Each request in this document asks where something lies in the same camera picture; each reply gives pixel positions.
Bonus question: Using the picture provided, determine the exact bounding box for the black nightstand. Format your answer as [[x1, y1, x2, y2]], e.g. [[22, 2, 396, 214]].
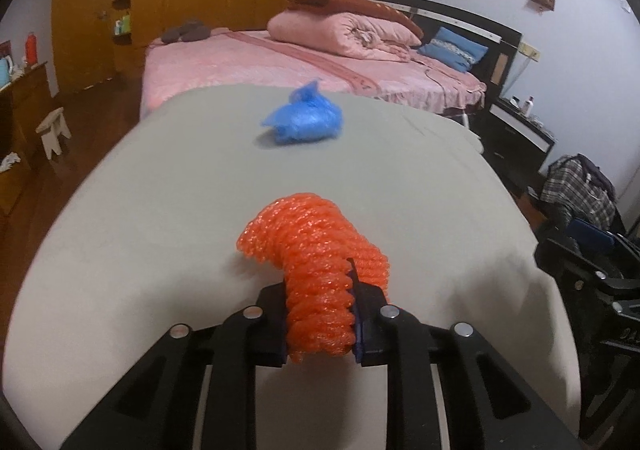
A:
[[475, 99, 555, 197]]

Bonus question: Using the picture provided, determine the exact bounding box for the dark neck pillow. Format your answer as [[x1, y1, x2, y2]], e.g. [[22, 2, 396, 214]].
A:
[[160, 19, 212, 44]]

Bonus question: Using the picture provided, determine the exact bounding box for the blue pillow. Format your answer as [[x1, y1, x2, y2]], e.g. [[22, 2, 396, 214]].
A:
[[418, 27, 488, 73]]

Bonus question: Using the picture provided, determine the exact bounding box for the white lotion bottle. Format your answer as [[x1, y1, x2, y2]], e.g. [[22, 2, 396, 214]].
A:
[[521, 96, 534, 117]]

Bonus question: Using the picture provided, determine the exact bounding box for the orange bubble wrap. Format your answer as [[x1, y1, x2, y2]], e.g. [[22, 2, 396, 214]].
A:
[[236, 193, 390, 363]]

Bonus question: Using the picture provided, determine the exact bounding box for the bed with pink sheet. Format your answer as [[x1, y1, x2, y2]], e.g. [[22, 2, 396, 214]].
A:
[[140, 30, 486, 118]]

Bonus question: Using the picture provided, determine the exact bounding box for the red thermos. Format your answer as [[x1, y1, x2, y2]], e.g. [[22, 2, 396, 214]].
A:
[[25, 32, 38, 67]]

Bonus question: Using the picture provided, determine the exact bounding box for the wooden side cabinet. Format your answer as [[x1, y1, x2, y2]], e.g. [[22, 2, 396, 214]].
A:
[[1, 62, 54, 217]]

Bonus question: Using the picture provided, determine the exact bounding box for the black headboard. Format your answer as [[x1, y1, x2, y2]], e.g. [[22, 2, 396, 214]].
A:
[[371, 0, 522, 100]]

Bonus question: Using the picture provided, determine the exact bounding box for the small white stool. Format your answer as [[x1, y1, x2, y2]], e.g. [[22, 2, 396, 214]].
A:
[[36, 107, 72, 161]]

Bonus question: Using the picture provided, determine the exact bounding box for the light blue kettle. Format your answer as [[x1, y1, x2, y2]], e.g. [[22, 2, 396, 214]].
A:
[[0, 55, 14, 88]]

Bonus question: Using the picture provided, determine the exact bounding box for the brown folded blanket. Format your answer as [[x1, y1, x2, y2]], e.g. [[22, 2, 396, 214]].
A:
[[287, 0, 424, 40]]

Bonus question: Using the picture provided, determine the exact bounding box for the blue plastic bag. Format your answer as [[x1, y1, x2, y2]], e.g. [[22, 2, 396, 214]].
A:
[[260, 81, 344, 145]]

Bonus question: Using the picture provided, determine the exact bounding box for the plaid cloth covered chair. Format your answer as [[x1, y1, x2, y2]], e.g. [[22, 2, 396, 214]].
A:
[[539, 153, 624, 233]]

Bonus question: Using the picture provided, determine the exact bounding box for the grey table cloth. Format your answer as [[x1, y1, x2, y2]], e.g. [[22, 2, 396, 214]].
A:
[[3, 85, 580, 449]]

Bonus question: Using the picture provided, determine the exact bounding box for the folded pink quilt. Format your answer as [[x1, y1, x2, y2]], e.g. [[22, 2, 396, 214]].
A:
[[267, 10, 421, 62]]

